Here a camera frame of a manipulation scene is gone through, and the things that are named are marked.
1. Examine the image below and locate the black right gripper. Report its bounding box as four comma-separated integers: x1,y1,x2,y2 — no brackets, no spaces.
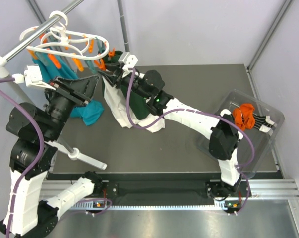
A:
98,63,151,101

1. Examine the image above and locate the white clip hanger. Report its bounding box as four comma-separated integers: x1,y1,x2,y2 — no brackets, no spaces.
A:
26,10,115,71

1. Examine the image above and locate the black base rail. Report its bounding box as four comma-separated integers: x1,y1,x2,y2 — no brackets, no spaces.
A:
41,171,283,207

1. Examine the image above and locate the black white striped sock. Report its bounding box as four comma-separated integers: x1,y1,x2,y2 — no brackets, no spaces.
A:
220,109,232,117

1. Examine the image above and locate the white and green shirt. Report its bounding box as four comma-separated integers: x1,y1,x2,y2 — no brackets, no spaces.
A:
102,52,174,133

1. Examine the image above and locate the clear plastic bin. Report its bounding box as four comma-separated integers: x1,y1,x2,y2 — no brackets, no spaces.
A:
186,89,285,177

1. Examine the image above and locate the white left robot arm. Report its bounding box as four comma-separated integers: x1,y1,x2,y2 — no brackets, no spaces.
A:
0,75,103,238

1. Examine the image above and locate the grey metal clothes rack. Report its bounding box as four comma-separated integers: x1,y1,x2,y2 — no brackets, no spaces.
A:
0,0,145,171

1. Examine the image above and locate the teal cloth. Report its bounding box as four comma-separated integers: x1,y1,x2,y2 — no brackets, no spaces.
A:
32,52,104,126

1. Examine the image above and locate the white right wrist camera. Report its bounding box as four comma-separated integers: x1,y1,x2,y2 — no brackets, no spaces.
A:
118,52,138,71

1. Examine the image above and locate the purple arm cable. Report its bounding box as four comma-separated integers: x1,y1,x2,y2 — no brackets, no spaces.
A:
0,78,113,238
125,68,255,216

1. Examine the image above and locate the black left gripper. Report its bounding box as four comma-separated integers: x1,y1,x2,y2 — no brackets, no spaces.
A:
45,73,101,139

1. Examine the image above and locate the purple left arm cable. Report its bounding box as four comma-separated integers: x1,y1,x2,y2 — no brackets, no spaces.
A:
0,78,113,238

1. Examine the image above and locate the orange sock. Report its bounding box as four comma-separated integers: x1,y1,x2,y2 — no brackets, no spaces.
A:
232,108,246,131
240,104,255,129

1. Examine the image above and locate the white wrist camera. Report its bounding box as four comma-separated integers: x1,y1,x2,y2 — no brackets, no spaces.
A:
12,64,54,90
118,52,138,71

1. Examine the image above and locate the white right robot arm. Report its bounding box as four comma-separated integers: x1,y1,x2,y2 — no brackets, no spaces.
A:
100,68,243,196

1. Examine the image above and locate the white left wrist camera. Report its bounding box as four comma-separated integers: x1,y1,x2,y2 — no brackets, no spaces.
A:
12,64,54,90

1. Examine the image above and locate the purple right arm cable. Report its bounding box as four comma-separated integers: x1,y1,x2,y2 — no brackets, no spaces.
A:
125,68,255,216

